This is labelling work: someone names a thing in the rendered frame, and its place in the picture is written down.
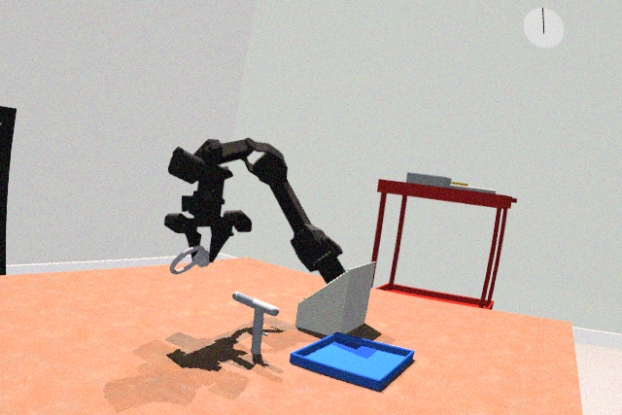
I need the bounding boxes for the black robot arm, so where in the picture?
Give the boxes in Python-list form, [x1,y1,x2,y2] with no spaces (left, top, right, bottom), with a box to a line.
[168,137,346,284]

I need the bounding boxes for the grey cylindrical bar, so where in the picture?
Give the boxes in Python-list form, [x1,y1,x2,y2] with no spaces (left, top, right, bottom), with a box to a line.
[232,292,279,354]

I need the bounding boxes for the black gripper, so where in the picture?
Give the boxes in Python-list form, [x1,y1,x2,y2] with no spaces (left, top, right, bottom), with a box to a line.
[164,186,252,262]

